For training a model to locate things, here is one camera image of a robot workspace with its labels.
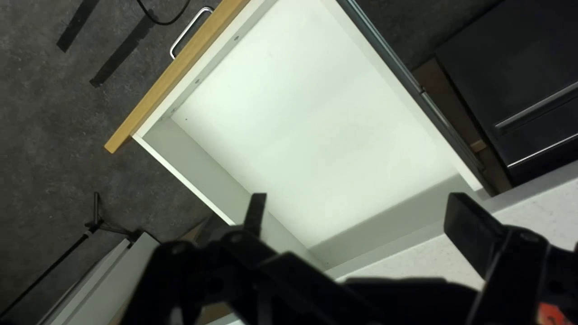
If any white top drawer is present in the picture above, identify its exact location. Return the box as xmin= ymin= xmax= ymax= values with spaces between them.
xmin=104 ymin=0 xmax=482 ymax=247

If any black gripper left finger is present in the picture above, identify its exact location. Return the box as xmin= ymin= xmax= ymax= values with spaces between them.
xmin=242 ymin=192 xmax=267 ymax=238

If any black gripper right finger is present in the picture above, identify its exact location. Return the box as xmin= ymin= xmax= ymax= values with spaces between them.
xmin=444 ymin=192 xmax=578 ymax=325

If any black dishwasher front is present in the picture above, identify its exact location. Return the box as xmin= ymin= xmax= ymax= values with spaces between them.
xmin=435 ymin=0 xmax=578 ymax=183

